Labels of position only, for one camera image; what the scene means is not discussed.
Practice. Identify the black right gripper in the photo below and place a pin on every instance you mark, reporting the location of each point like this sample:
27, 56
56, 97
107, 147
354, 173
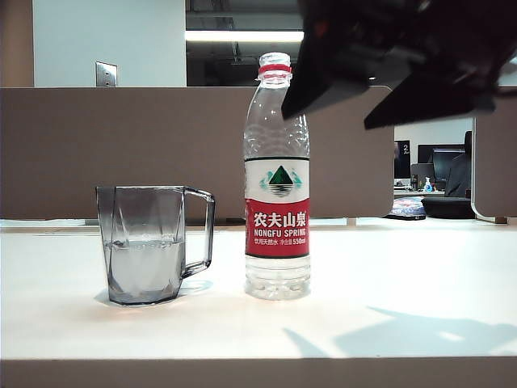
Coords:
424, 28

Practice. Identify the Nongfu Spring water bottle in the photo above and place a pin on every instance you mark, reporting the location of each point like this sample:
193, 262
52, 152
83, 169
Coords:
276, 226

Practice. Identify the small blue sanitizer bottle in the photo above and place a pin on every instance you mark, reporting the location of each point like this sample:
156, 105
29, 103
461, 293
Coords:
427, 186

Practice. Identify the transparent grey plastic mug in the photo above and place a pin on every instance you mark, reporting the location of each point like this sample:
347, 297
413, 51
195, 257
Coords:
141, 258

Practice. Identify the black sign with numeral two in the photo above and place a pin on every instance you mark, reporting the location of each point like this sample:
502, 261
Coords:
401, 159

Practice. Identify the black computer monitor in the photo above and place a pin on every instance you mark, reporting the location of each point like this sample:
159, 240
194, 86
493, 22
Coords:
438, 161

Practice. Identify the seated person in dark clothes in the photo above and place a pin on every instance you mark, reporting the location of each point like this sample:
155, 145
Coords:
458, 178

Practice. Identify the patterned blue red cloth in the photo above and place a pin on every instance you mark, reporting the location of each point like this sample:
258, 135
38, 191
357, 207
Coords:
406, 210

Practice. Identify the black round cushion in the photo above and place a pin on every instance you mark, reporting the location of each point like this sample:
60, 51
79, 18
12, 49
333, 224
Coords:
446, 207

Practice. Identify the brown partition with white edge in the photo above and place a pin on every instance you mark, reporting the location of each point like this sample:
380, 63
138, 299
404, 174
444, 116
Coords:
498, 169

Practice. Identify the long ceiling light strip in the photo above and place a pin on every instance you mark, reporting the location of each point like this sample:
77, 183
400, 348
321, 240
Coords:
242, 35

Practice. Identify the metal wall switch plate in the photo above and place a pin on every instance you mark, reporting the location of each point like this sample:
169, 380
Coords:
106, 74

